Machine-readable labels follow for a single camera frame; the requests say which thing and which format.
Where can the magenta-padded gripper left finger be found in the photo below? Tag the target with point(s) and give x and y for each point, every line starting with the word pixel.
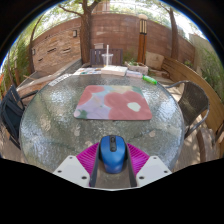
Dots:
pixel 68 168

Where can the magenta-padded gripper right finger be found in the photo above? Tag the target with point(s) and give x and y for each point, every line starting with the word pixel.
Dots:
pixel 153 168

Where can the blue computer mouse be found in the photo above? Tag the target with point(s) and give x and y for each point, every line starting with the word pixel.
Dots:
pixel 113 155

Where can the floral pastel mouse pad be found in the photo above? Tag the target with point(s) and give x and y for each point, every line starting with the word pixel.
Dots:
pixel 113 103

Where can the brown wicker metal chair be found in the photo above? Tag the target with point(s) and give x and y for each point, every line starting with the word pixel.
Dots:
pixel 193 103

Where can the black metal chair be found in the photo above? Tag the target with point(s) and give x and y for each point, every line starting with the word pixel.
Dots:
pixel 11 113

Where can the white printed label strip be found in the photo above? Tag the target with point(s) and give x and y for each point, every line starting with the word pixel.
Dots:
pixel 59 80

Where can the green marker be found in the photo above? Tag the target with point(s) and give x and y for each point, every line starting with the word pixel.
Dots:
pixel 149 79

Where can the raised stone planter bed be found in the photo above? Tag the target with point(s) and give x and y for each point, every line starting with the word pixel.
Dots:
pixel 46 78

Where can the curved wooden bench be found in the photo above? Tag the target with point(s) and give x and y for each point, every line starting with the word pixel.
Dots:
pixel 200 86

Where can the white and blue booklet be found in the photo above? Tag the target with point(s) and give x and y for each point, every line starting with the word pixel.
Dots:
pixel 134 74

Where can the colourful printed pamphlet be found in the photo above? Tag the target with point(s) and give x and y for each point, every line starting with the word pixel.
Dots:
pixel 87 71

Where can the concrete planter with plants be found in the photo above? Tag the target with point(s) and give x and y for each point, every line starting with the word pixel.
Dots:
pixel 138 68

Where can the leaning stone slab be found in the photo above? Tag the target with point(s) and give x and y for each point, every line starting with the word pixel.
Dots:
pixel 155 60

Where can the dark wooden slatted chair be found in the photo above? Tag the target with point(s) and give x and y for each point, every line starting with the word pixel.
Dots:
pixel 96 56

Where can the clear plastic cup with straw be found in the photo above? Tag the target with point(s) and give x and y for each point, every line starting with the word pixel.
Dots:
pixel 107 59

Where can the forked tree trunk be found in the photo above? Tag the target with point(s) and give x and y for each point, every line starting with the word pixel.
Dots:
pixel 86 36

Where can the slim tree trunk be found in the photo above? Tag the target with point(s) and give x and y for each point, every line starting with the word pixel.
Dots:
pixel 174 36

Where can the dark wall lamp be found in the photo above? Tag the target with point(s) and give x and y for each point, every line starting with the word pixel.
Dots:
pixel 74 33
pixel 33 52

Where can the wooden lamp post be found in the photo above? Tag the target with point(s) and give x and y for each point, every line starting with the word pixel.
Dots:
pixel 142 43

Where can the grey wall utility box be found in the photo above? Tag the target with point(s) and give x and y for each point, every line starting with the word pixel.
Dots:
pixel 98 45

